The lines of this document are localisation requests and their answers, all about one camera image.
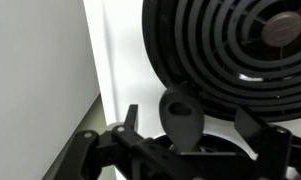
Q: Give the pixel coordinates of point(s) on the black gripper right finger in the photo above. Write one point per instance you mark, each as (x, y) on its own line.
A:
(273, 150)

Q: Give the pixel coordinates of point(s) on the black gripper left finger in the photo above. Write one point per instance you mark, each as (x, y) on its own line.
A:
(86, 153)

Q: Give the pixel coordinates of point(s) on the black frying pan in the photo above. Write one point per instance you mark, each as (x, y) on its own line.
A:
(181, 130)

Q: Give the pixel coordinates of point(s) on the white electric stove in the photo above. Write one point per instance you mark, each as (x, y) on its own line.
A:
(130, 66)

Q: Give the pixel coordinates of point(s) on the white refrigerator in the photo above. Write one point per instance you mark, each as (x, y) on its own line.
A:
(33, 83)

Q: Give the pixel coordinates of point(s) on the black coil burner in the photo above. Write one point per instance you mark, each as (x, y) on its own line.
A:
(190, 66)

